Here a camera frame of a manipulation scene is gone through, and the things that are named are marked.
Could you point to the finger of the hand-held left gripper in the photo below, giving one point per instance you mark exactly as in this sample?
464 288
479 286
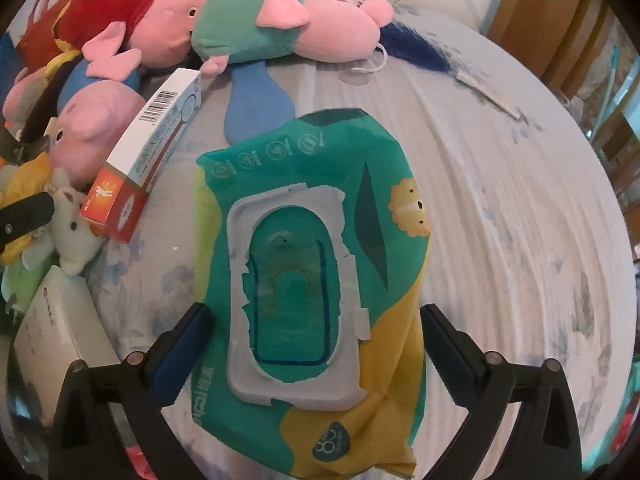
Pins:
25 217

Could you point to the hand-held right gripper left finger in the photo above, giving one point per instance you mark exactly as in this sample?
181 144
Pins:
182 360

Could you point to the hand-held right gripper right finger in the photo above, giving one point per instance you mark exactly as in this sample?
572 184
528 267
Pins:
450 360

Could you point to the small white plush toy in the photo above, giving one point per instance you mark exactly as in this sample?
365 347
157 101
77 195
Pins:
75 240

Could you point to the green wet wipes pack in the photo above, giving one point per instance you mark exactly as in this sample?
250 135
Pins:
310 285

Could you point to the green frog-hat plush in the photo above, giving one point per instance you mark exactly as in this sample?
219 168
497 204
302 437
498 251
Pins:
27 175

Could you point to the blue-shirt pig plush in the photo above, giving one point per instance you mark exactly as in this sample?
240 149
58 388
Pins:
95 120

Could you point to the plain white box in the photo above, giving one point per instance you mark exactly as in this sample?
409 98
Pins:
55 340

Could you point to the white floral tablecloth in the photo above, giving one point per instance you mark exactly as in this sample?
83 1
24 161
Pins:
500 235

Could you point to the white red medicine box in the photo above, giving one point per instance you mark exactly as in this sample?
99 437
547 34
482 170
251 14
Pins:
145 150

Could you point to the red-dress pig plush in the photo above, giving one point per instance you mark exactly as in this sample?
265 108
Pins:
110 5

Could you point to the teal-shirt pig plush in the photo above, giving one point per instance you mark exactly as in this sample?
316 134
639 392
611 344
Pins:
235 30

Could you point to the wooden wall panel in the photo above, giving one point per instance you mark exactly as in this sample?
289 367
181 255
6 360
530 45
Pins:
540 10

